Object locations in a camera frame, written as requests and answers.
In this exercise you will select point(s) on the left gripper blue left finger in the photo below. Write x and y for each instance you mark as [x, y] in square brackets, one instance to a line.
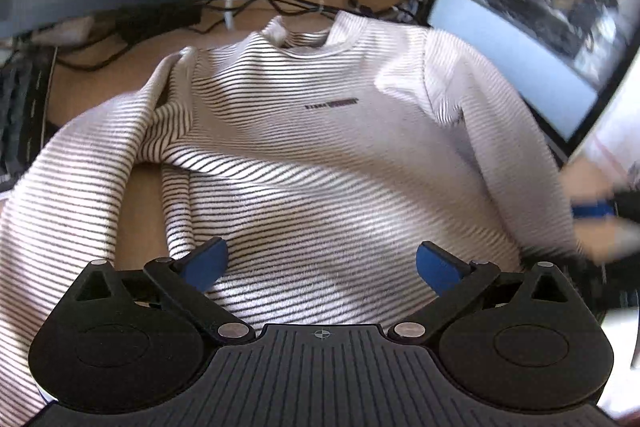
[183, 284]

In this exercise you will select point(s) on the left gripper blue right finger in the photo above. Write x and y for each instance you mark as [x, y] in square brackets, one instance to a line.
[458, 285]

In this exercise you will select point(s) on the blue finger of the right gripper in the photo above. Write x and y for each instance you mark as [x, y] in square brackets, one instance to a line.
[599, 209]

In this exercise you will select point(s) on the striped beige knit sweater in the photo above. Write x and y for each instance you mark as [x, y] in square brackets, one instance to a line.
[323, 160]

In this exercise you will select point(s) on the black computer keyboard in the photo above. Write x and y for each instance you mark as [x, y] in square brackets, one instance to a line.
[25, 87]

